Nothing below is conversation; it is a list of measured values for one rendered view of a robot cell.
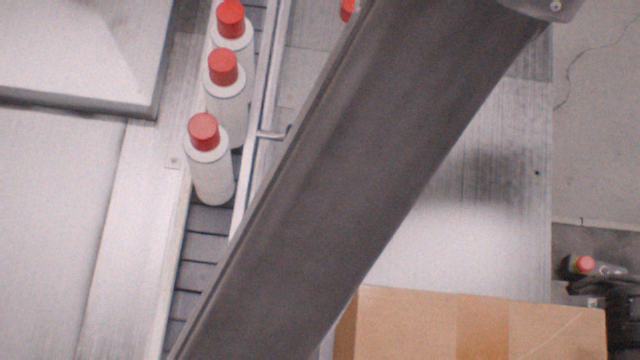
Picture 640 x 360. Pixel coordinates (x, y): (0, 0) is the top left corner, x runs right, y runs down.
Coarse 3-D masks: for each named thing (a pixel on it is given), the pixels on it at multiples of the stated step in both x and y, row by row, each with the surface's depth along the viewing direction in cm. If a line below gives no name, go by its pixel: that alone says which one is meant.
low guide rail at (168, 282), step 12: (204, 96) 99; (204, 108) 99; (192, 180) 96; (180, 192) 94; (180, 204) 94; (180, 216) 93; (180, 228) 93; (180, 240) 93; (168, 252) 92; (168, 264) 91; (168, 276) 91; (168, 288) 90; (168, 300) 90; (168, 312) 91; (156, 324) 89; (156, 336) 88; (156, 348) 88
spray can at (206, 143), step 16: (192, 128) 79; (208, 128) 79; (192, 144) 82; (208, 144) 80; (224, 144) 83; (192, 160) 83; (208, 160) 83; (224, 160) 85; (192, 176) 90; (208, 176) 87; (224, 176) 89; (208, 192) 92; (224, 192) 94
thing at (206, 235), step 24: (240, 0) 108; (264, 0) 109; (264, 96) 104; (192, 192) 98; (192, 216) 97; (216, 216) 97; (192, 240) 96; (216, 240) 96; (192, 264) 95; (216, 264) 96; (192, 288) 94; (168, 336) 92
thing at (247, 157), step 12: (276, 0) 99; (276, 12) 100; (264, 24) 98; (264, 36) 97; (264, 48) 97; (264, 60) 96; (264, 72) 96; (264, 84) 96; (252, 96) 94; (252, 108) 94; (252, 120) 93; (252, 132) 93; (252, 144) 92; (252, 156) 92; (240, 168) 91; (240, 180) 91; (240, 192) 90; (240, 204) 90; (240, 216) 89; (228, 240) 88
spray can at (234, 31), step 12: (228, 0) 85; (216, 12) 84; (228, 12) 84; (240, 12) 84; (216, 24) 88; (228, 24) 84; (240, 24) 85; (216, 36) 87; (228, 36) 86; (240, 36) 87; (252, 36) 88; (240, 48) 88; (252, 48) 91; (240, 60) 90; (252, 60) 93; (252, 72) 96; (252, 84) 99
